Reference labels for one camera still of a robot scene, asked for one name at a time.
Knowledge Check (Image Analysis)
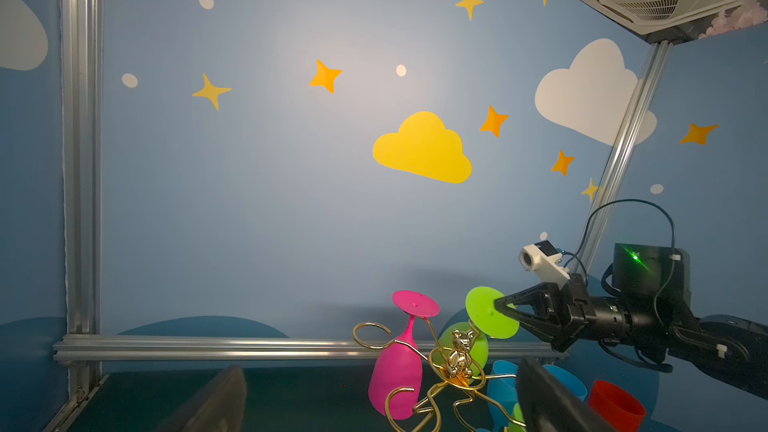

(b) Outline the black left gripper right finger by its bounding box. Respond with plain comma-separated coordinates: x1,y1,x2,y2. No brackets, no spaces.
515,357,615,432

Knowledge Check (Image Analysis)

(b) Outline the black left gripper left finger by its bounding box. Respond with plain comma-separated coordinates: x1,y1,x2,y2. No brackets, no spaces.
156,365,247,432

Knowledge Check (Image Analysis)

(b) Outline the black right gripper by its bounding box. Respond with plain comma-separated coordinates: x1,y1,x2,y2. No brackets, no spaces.
493,280,632,351

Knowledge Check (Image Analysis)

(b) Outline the green wine glass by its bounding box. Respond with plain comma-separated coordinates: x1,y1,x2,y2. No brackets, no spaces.
507,403,526,432
439,286,520,376

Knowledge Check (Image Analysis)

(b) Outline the red wine glass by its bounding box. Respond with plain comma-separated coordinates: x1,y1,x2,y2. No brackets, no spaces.
588,380,646,432

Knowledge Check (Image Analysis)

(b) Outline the blue wine glass front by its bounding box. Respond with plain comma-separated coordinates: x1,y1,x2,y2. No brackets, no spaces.
544,364,588,401

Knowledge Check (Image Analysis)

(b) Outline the blue wine glass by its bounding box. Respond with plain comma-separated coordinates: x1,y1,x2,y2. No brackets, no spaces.
485,360,518,431
544,364,588,401

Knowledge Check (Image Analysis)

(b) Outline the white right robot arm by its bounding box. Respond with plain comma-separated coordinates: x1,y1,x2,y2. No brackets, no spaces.
493,243,767,398

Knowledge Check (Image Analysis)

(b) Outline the pink wine glass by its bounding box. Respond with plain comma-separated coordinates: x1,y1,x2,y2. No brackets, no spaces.
368,290,440,420

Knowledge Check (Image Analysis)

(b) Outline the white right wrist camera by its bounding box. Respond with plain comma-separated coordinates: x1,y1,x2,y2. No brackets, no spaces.
519,240,570,288

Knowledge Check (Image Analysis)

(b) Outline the gold wire wine glass rack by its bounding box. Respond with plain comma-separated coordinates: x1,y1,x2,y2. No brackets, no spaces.
353,322,516,431

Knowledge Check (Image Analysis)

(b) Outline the aluminium back frame rail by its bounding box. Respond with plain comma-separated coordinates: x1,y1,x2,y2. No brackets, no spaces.
52,334,571,367

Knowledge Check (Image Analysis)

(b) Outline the aluminium right frame post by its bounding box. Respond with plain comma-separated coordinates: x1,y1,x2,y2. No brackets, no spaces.
580,40,674,271

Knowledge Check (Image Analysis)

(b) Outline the aluminium frame post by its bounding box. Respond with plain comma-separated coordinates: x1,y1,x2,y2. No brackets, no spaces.
54,0,104,402
580,40,674,271

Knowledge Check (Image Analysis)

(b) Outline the aluminium left frame post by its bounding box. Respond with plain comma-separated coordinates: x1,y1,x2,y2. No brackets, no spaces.
54,0,104,402

